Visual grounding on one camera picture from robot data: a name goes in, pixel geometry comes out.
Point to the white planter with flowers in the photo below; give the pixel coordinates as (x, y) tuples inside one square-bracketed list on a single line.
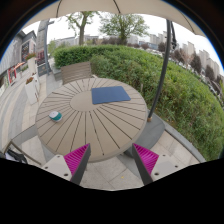
[(32, 90)]

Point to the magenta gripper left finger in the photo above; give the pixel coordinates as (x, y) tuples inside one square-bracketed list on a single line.
[(70, 167)]

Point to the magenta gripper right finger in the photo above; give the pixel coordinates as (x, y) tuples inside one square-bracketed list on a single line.
[(152, 166)]

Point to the green trimmed hedge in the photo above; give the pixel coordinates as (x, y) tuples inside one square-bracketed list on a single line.
[(179, 98)]

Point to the beige patio umbrella canopy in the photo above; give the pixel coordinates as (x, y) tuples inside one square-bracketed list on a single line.
[(158, 8)]

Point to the round slatted wooden table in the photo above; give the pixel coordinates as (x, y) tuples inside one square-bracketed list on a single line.
[(109, 128)]

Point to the dark curved umbrella pole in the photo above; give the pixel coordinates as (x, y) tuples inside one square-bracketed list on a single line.
[(171, 42)]

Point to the white and teal computer mouse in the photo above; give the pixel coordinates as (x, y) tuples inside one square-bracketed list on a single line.
[(55, 116)]

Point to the grey umbrella base slab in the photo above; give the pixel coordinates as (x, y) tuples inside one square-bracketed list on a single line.
[(152, 132)]

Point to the folding chair at left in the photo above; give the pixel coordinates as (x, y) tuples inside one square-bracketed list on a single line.
[(12, 152)]

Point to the white tall planter box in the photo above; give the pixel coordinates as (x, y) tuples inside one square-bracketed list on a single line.
[(31, 61)]

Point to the blue mouse pad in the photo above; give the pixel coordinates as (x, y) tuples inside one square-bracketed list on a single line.
[(109, 94)]

